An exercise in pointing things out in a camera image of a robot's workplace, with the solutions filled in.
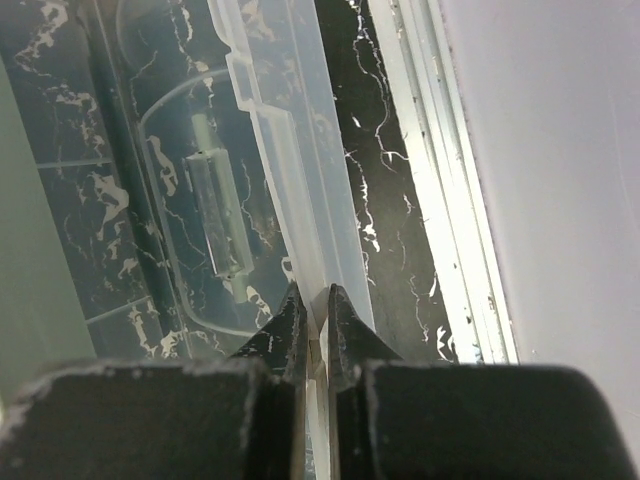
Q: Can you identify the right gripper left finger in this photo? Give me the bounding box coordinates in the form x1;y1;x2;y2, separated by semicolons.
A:
1;285;308;479

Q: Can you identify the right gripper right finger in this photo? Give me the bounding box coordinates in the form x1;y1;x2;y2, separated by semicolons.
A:
327;285;638;479

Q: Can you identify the clear plastic tool box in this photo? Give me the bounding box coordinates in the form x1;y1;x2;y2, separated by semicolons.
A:
0;0;376;480

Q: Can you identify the aluminium frame rail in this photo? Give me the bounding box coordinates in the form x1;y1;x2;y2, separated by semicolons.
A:
369;1;519;364

